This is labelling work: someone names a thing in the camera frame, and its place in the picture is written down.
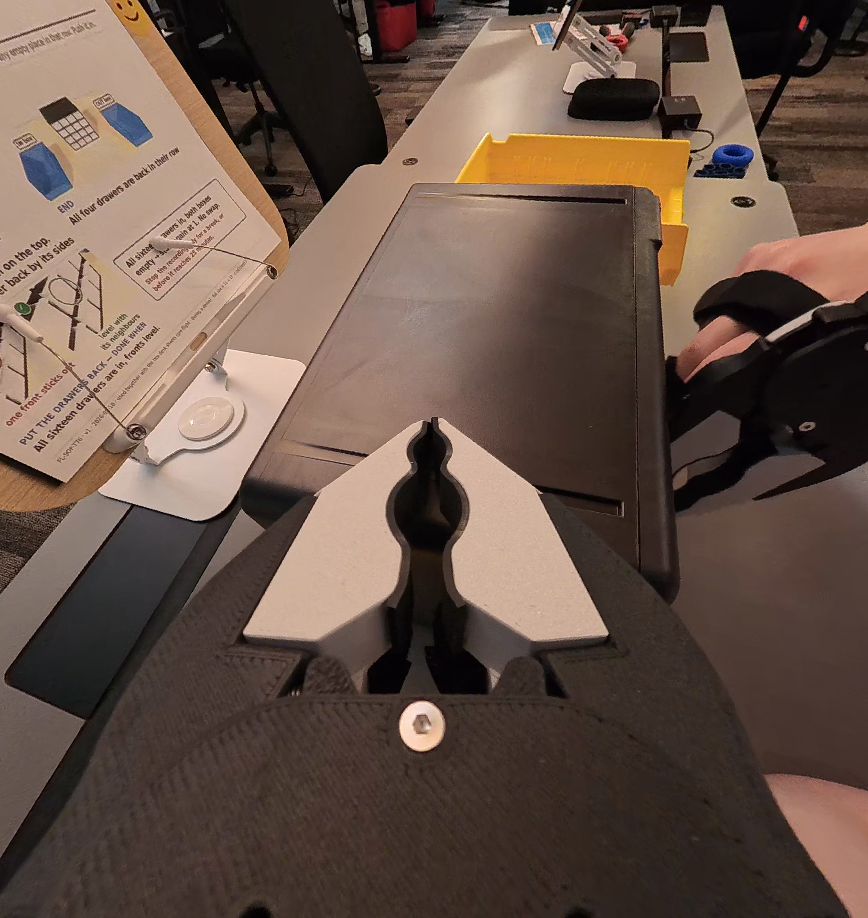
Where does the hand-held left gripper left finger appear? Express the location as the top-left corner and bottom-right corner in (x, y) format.
(242, 416), (435, 695)

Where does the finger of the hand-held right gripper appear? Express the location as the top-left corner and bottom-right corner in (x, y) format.
(672, 429), (829, 512)
(665, 344), (772, 449)

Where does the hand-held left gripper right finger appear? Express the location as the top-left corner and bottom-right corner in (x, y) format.
(433, 417), (611, 695)

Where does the black drawer cabinet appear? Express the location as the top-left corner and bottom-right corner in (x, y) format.
(240, 183), (684, 605)

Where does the yellow plastic bin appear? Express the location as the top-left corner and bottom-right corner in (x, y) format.
(454, 132), (692, 286)

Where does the person's left forearm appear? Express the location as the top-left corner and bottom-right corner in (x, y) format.
(764, 773), (868, 918)

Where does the person's right hand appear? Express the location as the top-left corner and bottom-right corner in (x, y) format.
(676, 214), (868, 383)

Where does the white document stand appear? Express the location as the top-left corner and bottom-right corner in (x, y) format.
(552, 0), (637, 94)
(98, 267), (307, 521)

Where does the black power adapter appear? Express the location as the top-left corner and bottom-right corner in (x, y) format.
(656, 95), (702, 136)

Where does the black zip case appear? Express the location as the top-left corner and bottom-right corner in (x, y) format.
(567, 77), (661, 121)

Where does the instruction sheet on board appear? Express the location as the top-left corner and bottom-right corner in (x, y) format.
(0, 0), (290, 512)

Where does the black office chair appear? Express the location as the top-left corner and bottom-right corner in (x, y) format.
(222, 0), (388, 205)
(728, 0), (868, 180)

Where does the printed instruction sheet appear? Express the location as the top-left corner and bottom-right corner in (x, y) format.
(0, 0), (279, 483)

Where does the red box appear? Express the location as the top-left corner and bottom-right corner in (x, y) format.
(373, 0), (421, 53)

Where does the wire page holder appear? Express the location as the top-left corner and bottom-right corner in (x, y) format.
(0, 303), (148, 440)
(149, 237), (279, 281)

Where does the black post mount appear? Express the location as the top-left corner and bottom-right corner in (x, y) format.
(649, 6), (682, 98)

